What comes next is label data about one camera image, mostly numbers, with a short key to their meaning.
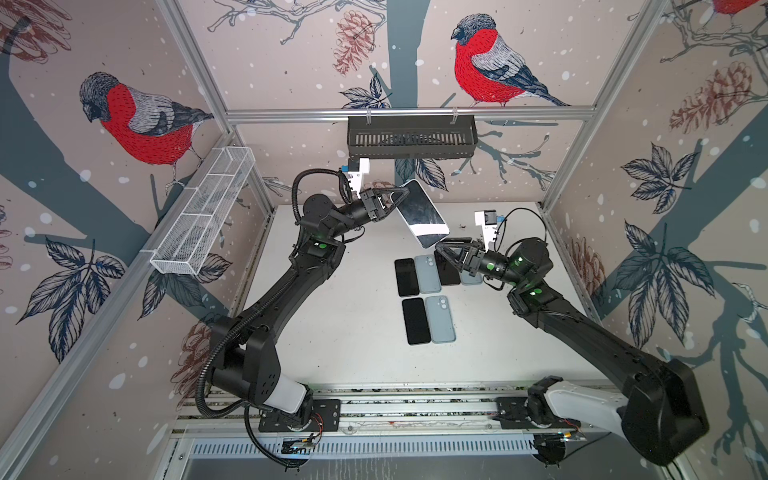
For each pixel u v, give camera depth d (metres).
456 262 0.62
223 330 0.43
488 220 0.62
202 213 0.78
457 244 0.70
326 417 0.73
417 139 1.07
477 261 0.61
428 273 1.01
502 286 0.68
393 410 0.76
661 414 0.37
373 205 0.59
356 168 0.62
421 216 0.63
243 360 0.42
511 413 0.73
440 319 0.91
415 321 0.94
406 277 0.95
